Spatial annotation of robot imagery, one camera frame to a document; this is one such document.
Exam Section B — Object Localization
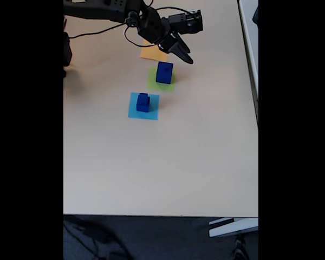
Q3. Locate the green paper square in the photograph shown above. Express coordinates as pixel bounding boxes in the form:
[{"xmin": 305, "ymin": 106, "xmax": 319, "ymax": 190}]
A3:
[{"xmin": 146, "ymin": 67, "xmax": 177, "ymax": 93}]

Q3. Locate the black camera cable loop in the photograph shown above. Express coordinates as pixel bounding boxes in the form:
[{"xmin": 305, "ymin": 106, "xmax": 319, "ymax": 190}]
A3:
[{"xmin": 142, "ymin": 0, "xmax": 192, "ymax": 17}]

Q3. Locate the white table foot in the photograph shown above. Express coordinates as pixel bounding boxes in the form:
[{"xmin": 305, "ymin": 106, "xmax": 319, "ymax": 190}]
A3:
[{"xmin": 208, "ymin": 217, "xmax": 259, "ymax": 238}]

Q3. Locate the long thin black cable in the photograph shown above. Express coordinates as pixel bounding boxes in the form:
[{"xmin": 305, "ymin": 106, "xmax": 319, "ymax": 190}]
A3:
[{"xmin": 69, "ymin": 23, "xmax": 159, "ymax": 48}]

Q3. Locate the large blue cube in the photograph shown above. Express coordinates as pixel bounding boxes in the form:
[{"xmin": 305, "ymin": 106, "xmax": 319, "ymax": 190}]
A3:
[{"xmin": 155, "ymin": 61, "xmax": 174, "ymax": 85}]

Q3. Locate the light blue paper square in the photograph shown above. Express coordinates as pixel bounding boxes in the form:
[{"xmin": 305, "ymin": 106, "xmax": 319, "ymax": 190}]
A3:
[{"xmin": 127, "ymin": 92, "xmax": 160, "ymax": 121}]

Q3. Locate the black floor cable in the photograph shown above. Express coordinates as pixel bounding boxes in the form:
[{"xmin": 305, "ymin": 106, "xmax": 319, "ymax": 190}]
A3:
[
  {"xmin": 231, "ymin": 234, "xmax": 251, "ymax": 260},
  {"xmin": 63, "ymin": 216, "xmax": 131, "ymax": 260}
]

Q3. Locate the medium blue cube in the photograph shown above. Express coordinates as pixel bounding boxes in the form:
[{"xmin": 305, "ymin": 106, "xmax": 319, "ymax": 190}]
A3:
[{"xmin": 136, "ymin": 97, "xmax": 151, "ymax": 112}]

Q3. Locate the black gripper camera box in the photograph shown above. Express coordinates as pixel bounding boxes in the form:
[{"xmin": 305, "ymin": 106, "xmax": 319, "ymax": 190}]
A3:
[{"xmin": 167, "ymin": 9, "xmax": 204, "ymax": 35}]

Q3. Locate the orange paper square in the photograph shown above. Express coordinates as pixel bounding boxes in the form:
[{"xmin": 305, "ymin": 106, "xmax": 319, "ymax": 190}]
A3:
[{"xmin": 139, "ymin": 40, "xmax": 169, "ymax": 62}]

